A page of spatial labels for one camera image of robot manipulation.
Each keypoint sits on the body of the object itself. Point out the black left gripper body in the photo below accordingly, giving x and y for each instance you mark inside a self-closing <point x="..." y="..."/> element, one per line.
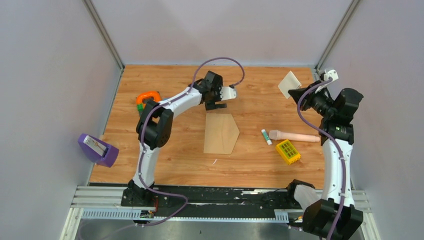
<point x="215" y="95"/>

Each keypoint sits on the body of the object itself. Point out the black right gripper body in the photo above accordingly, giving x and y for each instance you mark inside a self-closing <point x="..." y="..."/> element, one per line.
<point x="321" y="104"/>

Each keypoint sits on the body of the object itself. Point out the lined letter paper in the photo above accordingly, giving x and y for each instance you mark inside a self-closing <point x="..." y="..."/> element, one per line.
<point x="289" y="82"/>

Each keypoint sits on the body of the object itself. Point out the tan paper envelope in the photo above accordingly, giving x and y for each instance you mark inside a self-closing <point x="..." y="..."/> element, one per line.
<point x="221" y="133"/>

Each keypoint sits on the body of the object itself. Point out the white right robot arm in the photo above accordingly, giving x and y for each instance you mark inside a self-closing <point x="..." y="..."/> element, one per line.
<point x="333" y="215"/>

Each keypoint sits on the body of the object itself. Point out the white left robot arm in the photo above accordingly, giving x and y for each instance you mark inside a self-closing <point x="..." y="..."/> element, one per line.
<point x="155" y="124"/>

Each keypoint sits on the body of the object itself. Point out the pink toy microphone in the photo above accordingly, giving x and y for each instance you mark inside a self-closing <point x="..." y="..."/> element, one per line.
<point x="280" y="135"/>

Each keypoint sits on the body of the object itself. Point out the yellow building block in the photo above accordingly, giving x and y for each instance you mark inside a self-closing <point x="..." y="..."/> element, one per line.
<point x="288" y="152"/>

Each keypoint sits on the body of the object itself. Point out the orange curved toy track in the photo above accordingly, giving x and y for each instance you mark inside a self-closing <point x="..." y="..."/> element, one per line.
<point x="149" y="95"/>

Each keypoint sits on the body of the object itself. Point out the white green glue stick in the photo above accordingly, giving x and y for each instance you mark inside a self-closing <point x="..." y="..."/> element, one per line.
<point x="266" y="137"/>

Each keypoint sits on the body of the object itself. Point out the green building block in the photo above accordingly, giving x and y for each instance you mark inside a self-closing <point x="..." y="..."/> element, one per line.
<point x="140" y="108"/>

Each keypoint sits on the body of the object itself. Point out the purple box with card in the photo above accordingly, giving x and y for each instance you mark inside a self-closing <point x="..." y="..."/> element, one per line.
<point x="98" y="151"/>

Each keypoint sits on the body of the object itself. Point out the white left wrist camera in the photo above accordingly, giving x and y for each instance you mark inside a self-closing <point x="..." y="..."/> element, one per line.
<point x="227" y="93"/>

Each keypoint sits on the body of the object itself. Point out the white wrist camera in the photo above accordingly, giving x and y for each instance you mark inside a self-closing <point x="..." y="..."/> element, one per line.
<point x="227" y="93"/>
<point x="328" y="75"/>

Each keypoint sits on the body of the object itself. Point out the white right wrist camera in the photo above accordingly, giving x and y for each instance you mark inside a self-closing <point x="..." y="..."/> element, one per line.
<point x="328" y="75"/>

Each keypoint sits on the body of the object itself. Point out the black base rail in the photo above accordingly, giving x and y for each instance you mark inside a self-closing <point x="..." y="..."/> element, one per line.
<point x="209" y="202"/>

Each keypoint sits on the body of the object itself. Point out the white slotted cable duct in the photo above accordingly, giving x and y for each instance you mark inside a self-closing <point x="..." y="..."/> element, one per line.
<point x="141" y="215"/>

